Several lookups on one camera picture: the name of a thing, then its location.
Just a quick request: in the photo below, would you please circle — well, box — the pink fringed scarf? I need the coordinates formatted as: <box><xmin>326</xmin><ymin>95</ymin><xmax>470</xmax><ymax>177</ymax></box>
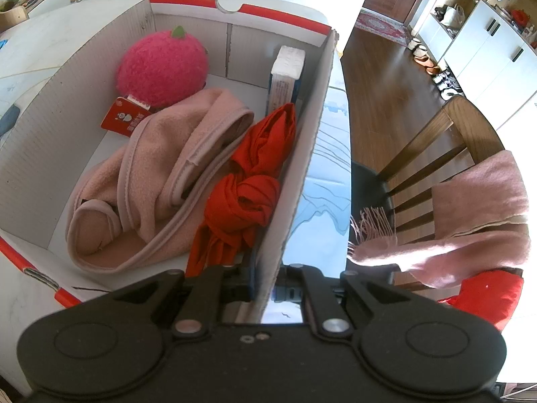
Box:
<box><xmin>347</xmin><ymin>149</ymin><xmax>531</xmax><ymax>289</ymax></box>

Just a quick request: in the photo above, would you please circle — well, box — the white red-rimmed cardboard box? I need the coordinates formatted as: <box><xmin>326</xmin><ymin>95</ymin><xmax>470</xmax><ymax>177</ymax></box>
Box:
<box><xmin>0</xmin><ymin>0</ymin><xmax>340</xmax><ymax>326</ymax></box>

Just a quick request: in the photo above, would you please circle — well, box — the white blue paper box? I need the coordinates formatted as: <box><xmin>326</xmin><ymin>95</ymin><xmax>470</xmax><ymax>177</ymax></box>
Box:
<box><xmin>266</xmin><ymin>45</ymin><xmax>307</xmax><ymax>112</ymax></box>

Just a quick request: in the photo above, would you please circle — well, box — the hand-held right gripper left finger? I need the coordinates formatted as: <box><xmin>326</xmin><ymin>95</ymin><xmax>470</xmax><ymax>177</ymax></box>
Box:
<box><xmin>112</xmin><ymin>248</ymin><xmax>258</xmax><ymax>340</ymax></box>

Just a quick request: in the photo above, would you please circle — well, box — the pink fleece garment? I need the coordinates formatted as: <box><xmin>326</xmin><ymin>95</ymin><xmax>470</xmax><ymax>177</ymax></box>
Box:
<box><xmin>65</xmin><ymin>88</ymin><xmax>256</xmax><ymax>275</ymax></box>

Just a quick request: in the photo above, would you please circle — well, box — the red knotted cloth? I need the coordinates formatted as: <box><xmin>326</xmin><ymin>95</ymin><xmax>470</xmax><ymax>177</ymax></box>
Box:
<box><xmin>185</xmin><ymin>101</ymin><xmax>298</xmax><ymax>278</ymax></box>

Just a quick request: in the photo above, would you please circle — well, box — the dark wooden slatted chair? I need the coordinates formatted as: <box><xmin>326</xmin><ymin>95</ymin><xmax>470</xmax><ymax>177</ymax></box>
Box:
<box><xmin>378</xmin><ymin>94</ymin><xmax>506</xmax><ymax>290</ymax></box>

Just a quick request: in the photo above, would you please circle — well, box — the dark blue pouch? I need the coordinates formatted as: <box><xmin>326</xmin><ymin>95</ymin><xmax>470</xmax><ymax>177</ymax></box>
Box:
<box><xmin>0</xmin><ymin>105</ymin><xmax>21</xmax><ymax>137</ymax></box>

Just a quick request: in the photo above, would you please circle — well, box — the row of shoes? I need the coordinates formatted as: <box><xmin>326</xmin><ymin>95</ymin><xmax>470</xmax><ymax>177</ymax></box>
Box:
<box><xmin>406</xmin><ymin>37</ymin><xmax>464</xmax><ymax>101</ymax></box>

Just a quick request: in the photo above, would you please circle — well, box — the white wooden storage cabinet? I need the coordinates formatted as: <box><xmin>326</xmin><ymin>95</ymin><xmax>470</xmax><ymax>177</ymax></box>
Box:
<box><xmin>413</xmin><ymin>0</ymin><xmax>537</xmax><ymax>131</ymax></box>

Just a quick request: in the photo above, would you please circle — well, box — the pink plush fruit toy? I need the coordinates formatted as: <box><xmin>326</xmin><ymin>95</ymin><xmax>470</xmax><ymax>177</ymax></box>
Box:
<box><xmin>101</xmin><ymin>25</ymin><xmax>209</xmax><ymax>138</ymax></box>

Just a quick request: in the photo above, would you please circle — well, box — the light blue printed table mat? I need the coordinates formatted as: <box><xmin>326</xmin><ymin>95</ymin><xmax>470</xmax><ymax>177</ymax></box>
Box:
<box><xmin>262</xmin><ymin>86</ymin><xmax>352</xmax><ymax>324</ymax></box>

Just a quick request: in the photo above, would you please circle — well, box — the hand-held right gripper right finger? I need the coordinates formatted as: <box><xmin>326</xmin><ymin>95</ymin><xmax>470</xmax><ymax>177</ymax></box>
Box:
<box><xmin>272</xmin><ymin>262</ymin><xmax>414</xmax><ymax>341</ymax></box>

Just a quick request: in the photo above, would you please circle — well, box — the white tote bag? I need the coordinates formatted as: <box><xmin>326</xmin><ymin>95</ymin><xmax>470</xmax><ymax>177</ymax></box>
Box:
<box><xmin>440</xmin><ymin>4</ymin><xmax>466</xmax><ymax>29</ymax></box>

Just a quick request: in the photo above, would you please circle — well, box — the red patterned rug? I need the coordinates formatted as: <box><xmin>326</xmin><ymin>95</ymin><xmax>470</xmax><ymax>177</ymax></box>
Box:
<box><xmin>353</xmin><ymin>7</ymin><xmax>412</xmax><ymax>47</ymax></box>

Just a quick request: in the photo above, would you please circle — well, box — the black seat cushion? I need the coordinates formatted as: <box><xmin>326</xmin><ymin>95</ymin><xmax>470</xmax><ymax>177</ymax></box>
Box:
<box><xmin>350</xmin><ymin>162</ymin><xmax>395</xmax><ymax>257</ymax></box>

